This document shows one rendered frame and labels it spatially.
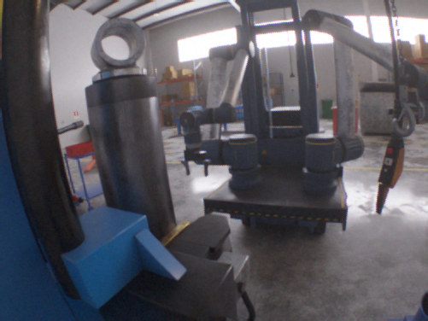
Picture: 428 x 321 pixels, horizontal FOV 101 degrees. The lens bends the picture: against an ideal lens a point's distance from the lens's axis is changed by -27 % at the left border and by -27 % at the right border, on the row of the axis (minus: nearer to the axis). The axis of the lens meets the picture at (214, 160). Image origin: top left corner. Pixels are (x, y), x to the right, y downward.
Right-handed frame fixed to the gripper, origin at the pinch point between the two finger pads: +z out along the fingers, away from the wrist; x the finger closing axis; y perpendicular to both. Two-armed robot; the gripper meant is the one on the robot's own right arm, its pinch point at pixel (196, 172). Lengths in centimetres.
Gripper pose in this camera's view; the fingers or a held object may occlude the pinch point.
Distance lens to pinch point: 154.3
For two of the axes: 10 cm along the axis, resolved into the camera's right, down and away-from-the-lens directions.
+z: 1.0, 9.6, 2.5
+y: 4.3, -2.7, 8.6
